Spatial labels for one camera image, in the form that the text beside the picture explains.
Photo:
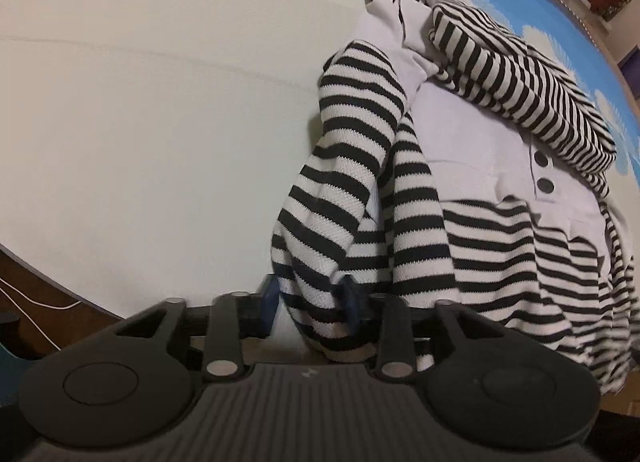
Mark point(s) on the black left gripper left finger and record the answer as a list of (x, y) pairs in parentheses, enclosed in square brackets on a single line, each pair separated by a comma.
[(233, 317)]

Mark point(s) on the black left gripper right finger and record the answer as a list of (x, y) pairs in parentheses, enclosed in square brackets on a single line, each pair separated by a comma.
[(389, 317)]

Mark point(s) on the black white striped hooded garment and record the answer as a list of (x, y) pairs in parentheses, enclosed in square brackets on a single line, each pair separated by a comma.
[(458, 162)]

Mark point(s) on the blue white patterned bed cover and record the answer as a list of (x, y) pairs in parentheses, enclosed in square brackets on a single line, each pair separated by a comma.
[(147, 145)]

